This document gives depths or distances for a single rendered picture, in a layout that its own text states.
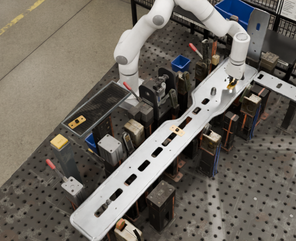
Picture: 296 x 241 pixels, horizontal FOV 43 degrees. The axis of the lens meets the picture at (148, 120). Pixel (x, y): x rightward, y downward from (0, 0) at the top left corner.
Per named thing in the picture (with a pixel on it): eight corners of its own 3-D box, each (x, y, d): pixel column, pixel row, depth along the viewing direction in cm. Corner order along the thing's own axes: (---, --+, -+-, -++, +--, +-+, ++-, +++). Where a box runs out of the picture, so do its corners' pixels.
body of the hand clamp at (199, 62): (200, 106, 247) (204, 67, 220) (192, 102, 250) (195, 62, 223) (205, 101, 250) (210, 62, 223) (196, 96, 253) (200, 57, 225)
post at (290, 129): (290, 135, 230) (303, 104, 208) (274, 125, 235) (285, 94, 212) (295, 128, 233) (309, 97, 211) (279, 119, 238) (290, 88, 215)
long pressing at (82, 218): (100, 249, 162) (99, 248, 160) (64, 218, 171) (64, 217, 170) (260, 71, 225) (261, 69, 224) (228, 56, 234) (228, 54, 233)
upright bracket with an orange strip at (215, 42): (208, 95, 253) (215, 36, 214) (206, 94, 254) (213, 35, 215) (210, 93, 255) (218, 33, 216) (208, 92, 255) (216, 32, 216)
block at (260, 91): (255, 129, 234) (264, 99, 212) (239, 120, 239) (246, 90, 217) (262, 119, 238) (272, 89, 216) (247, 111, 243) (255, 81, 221)
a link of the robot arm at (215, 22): (202, 5, 194) (238, 42, 207) (198, 23, 185) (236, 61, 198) (216, -6, 188) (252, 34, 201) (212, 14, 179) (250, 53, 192)
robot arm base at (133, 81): (110, 93, 246) (107, 74, 231) (123, 73, 256) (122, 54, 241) (135, 103, 241) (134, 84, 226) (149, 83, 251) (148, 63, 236)
